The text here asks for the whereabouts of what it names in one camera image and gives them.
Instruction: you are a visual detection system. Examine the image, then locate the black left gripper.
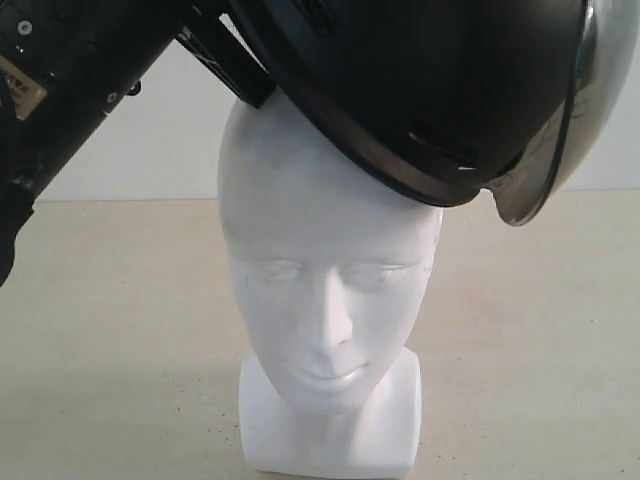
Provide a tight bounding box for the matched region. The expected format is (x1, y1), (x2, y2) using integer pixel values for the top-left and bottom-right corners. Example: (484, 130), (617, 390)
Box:
(1, 0), (192, 279)

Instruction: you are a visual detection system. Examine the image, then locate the black helmet with tinted visor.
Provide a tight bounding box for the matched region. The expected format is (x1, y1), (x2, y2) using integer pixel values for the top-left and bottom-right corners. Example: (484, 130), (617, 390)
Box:
(230, 0), (639, 226)

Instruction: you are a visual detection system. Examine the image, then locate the white mannequin head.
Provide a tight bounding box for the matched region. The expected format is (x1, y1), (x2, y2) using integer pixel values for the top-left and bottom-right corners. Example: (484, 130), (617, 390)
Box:
(218, 94), (443, 466)

